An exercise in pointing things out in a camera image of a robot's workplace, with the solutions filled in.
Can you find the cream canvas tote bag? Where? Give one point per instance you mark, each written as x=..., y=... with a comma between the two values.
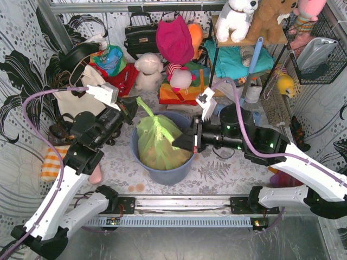
x=80, y=102

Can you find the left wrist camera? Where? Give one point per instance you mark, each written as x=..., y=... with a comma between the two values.
x=106, y=93

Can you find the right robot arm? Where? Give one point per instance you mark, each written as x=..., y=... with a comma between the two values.
x=322, y=190

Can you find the grey patterned small pillow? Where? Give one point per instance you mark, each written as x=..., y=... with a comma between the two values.
x=246, y=53

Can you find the white sneakers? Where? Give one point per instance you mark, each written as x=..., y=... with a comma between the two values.
x=225, y=87

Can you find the orange plush toy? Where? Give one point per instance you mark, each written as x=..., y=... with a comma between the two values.
x=196, y=33

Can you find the white plush lamb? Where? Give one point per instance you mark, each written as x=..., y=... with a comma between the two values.
x=149, y=67

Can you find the colourful printed cloth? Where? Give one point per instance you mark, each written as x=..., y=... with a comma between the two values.
x=110, y=62

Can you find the blue lint roller mop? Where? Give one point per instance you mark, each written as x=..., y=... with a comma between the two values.
x=252, y=65

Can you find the black leather handbag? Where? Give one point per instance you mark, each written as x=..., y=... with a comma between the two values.
x=141, y=39

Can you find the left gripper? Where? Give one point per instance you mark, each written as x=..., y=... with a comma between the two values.
x=123, y=109

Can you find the blue trash bin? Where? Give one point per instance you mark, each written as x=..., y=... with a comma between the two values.
x=168, y=177

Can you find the teal folded cloth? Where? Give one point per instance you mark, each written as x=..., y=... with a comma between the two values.
x=229, y=63

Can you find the brown plush bear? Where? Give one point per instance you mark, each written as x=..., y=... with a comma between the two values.
x=266, y=19

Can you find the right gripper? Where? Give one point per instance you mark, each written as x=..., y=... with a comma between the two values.
x=197, y=138

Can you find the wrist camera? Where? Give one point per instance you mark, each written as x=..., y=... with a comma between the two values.
x=106, y=93
x=206, y=101

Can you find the magenta cloth bag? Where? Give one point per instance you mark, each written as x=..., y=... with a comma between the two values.
x=174, y=41

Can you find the orange checkered cloth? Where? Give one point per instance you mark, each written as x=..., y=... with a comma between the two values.
x=51, y=166

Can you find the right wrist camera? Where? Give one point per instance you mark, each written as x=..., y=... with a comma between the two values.
x=206, y=101

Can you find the yellow plush toy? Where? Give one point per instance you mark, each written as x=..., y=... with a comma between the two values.
x=285, y=83

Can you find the silver foil pouch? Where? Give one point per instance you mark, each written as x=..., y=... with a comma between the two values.
x=316, y=52

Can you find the white plush dog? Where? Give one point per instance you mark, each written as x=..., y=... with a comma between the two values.
x=234, y=20

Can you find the pink faced plush doll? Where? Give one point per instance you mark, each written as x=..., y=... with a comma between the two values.
x=179, y=77

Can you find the wooden shelf rack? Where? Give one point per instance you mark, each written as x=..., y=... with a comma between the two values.
x=212, y=47

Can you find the pink plush toy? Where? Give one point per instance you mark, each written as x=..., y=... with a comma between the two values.
x=306, y=13

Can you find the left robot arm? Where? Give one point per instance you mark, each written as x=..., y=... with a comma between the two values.
x=48, y=231

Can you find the rainbow striped bag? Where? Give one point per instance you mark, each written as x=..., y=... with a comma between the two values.
x=167, y=96

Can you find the black wire basket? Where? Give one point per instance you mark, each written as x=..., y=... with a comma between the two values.
x=330, y=69

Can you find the red cloth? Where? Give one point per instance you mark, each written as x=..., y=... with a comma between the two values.
x=125, y=80

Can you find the grey chenille duster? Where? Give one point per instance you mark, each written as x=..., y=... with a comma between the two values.
x=274, y=107

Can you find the green trash bag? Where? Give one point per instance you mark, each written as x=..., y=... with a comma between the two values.
x=155, y=136

